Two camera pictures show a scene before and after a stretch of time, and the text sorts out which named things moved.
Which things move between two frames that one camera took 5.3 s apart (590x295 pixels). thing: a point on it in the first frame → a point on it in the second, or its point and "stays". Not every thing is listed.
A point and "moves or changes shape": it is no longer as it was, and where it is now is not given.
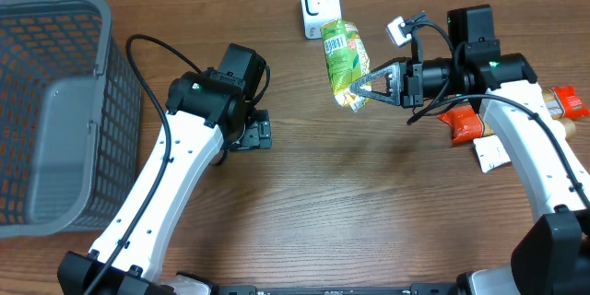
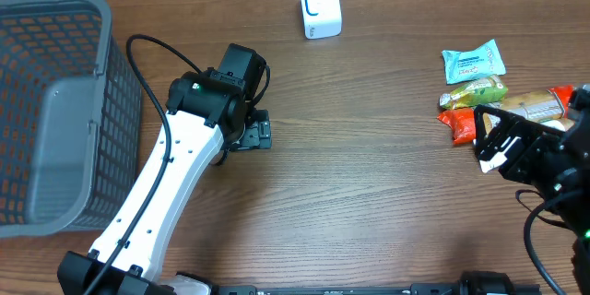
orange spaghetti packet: (466, 123) stays
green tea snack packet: (348, 59) moves or changes shape
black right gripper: (411, 83) → (525, 153)
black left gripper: (257, 134) stays
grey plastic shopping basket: (70, 115) stays
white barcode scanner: (321, 3) stays
